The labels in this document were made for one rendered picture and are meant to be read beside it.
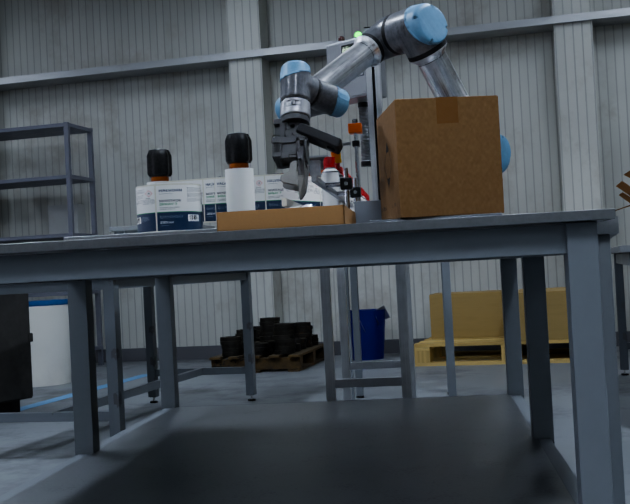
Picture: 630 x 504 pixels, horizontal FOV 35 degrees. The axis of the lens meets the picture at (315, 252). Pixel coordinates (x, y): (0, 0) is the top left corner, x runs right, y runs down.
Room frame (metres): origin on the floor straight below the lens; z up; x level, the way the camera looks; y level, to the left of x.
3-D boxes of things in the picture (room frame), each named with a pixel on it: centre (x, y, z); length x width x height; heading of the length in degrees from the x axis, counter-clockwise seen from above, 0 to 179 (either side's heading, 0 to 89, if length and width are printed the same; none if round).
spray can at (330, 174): (3.08, -0.06, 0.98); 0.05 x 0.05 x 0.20
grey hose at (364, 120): (3.32, -0.18, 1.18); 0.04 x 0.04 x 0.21
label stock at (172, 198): (3.12, 0.44, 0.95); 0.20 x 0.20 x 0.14
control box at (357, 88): (3.27, -0.16, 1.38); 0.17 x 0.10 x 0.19; 48
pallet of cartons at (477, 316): (7.71, -1.48, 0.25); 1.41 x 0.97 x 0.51; 75
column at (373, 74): (3.20, -0.22, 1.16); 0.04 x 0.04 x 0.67; 83
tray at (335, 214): (2.18, 0.05, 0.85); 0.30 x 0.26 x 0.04; 173
